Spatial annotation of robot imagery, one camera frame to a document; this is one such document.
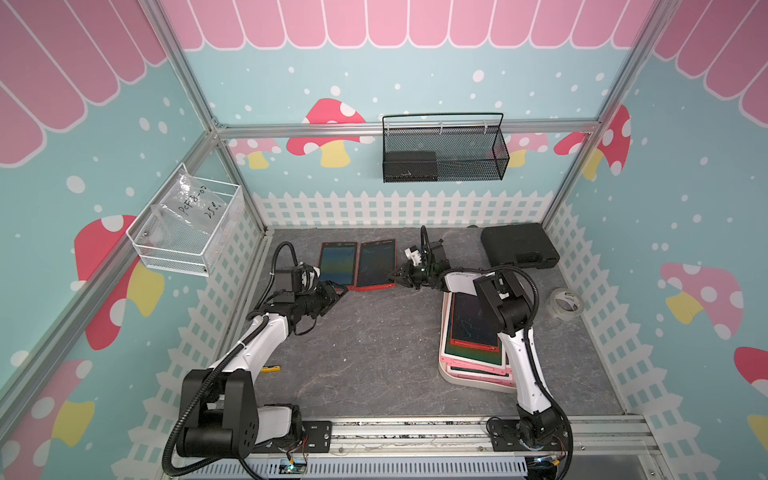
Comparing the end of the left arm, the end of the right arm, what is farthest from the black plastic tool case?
the end of the left arm

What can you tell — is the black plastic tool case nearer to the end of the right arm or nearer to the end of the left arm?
the end of the right arm

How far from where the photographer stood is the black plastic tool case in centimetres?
107
